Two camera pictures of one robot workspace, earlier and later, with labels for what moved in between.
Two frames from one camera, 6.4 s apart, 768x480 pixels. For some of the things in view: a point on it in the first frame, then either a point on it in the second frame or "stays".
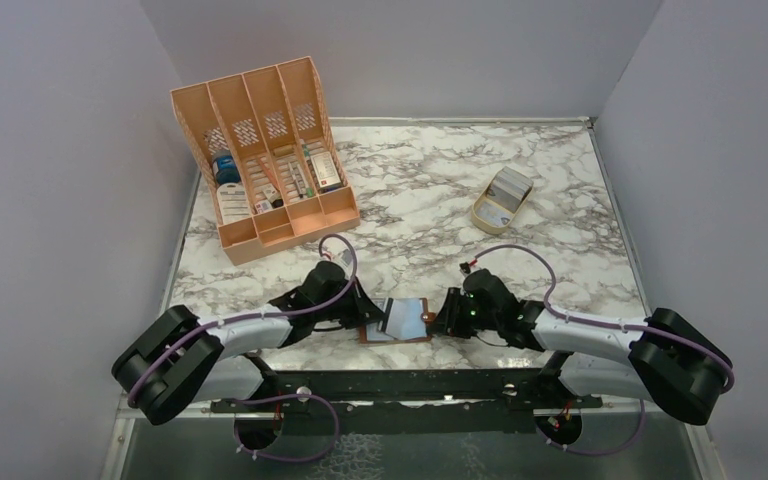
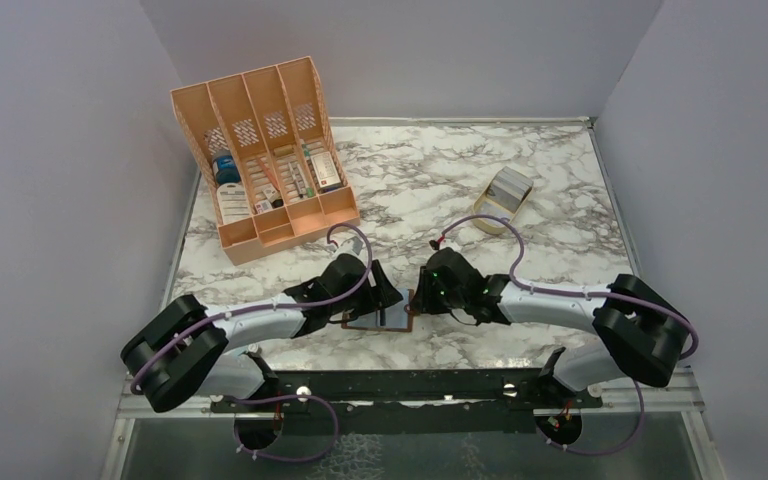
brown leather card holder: [371, 334] to [397, 318]
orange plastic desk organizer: [271, 157] stays
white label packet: [232, 202] stays
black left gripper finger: [369, 311] to [383, 292]
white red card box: [325, 171] stays
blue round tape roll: [225, 169] stays
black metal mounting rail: [491, 388] stays
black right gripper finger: [443, 323] to [419, 301]
